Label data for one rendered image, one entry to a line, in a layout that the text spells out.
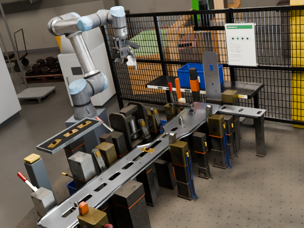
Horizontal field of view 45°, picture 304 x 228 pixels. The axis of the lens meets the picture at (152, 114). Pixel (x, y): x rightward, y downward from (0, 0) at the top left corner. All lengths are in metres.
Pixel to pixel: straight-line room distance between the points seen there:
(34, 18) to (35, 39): 0.57
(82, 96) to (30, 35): 8.48
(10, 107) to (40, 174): 4.07
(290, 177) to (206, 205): 0.52
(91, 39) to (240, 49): 3.10
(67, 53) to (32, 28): 5.23
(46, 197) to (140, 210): 0.44
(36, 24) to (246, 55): 8.40
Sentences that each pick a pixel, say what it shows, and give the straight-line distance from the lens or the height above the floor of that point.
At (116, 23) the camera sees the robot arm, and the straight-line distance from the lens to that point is 2.05.
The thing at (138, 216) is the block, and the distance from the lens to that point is 1.80.
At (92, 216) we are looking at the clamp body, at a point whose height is 1.06.
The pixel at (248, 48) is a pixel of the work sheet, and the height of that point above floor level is 1.28.
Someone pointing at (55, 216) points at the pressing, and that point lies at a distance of 1.76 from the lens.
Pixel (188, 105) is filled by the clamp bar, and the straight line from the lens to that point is 2.35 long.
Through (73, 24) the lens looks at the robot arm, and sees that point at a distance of 2.14.
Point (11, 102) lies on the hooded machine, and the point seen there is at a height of 0.26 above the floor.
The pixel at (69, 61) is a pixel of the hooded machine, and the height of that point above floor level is 0.77.
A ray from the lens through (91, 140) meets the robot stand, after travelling 2.40.
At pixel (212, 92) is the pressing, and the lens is 2.57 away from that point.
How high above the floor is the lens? 2.00
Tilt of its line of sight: 24 degrees down
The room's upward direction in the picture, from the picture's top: 11 degrees counter-clockwise
